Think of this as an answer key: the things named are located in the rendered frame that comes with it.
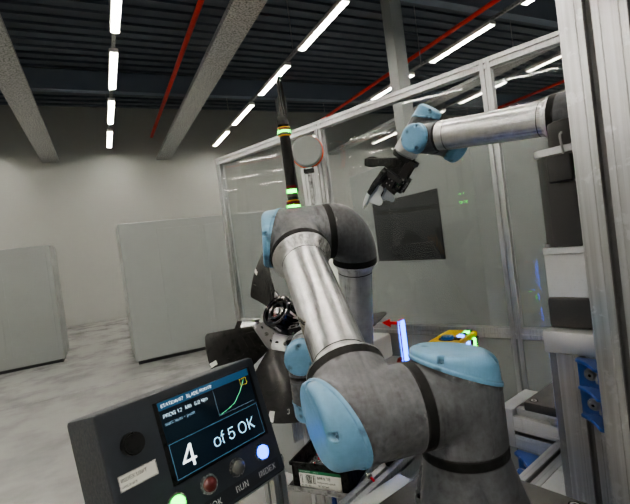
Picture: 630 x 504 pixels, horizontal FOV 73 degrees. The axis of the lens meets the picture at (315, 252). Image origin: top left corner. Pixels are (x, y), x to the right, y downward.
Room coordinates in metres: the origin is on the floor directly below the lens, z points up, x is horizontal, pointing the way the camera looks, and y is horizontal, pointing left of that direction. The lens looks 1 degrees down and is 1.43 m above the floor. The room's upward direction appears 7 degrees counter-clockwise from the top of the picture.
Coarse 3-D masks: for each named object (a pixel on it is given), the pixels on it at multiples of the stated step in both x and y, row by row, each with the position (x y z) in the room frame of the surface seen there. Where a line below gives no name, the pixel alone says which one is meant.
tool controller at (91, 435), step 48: (192, 384) 0.63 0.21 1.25; (240, 384) 0.68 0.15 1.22; (96, 432) 0.53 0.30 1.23; (144, 432) 0.56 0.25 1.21; (192, 432) 0.60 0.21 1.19; (240, 432) 0.65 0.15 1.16; (96, 480) 0.54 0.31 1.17; (144, 480) 0.54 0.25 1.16; (192, 480) 0.58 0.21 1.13; (240, 480) 0.63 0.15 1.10
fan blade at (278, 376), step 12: (264, 360) 1.35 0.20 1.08; (276, 360) 1.36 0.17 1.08; (264, 372) 1.33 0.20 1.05; (276, 372) 1.33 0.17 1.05; (288, 372) 1.34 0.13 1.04; (264, 384) 1.30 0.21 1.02; (276, 384) 1.30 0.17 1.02; (288, 384) 1.31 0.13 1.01; (264, 396) 1.28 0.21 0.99; (276, 396) 1.28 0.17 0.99; (288, 396) 1.28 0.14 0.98; (276, 408) 1.26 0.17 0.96; (276, 420) 1.23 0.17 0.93; (288, 420) 1.23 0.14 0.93
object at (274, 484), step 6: (282, 474) 0.77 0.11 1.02; (276, 480) 0.76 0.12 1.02; (282, 480) 0.77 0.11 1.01; (264, 486) 0.77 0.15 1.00; (270, 486) 0.76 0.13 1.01; (276, 486) 0.76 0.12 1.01; (282, 486) 0.77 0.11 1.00; (264, 492) 0.77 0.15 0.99; (270, 492) 0.77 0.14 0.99; (276, 492) 0.75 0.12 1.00; (282, 492) 0.77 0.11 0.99; (270, 498) 0.77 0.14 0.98; (276, 498) 0.75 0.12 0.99; (282, 498) 0.77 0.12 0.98; (288, 498) 0.77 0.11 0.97
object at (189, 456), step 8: (176, 440) 0.58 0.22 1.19; (184, 440) 0.59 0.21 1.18; (192, 440) 0.60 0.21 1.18; (200, 440) 0.61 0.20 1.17; (168, 448) 0.57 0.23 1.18; (176, 448) 0.58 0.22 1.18; (184, 448) 0.59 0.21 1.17; (192, 448) 0.59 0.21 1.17; (200, 448) 0.60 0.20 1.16; (176, 456) 0.58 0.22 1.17; (184, 456) 0.58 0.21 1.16; (192, 456) 0.59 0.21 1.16; (200, 456) 0.60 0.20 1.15; (176, 464) 0.57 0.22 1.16; (184, 464) 0.58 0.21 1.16; (192, 464) 0.59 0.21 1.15; (200, 464) 0.59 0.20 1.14; (208, 464) 0.60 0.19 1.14; (176, 472) 0.57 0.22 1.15; (184, 472) 0.58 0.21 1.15; (192, 472) 0.58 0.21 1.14
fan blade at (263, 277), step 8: (264, 272) 1.65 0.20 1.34; (256, 280) 1.73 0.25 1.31; (264, 280) 1.64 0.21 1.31; (256, 288) 1.73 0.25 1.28; (264, 288) 1.64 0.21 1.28; (272, 288) 1.56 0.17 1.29; (256, 296) 1.73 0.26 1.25; (264, 296) 1.66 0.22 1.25; (272, 296) 1.57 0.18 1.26; (264, 304) 1.67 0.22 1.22
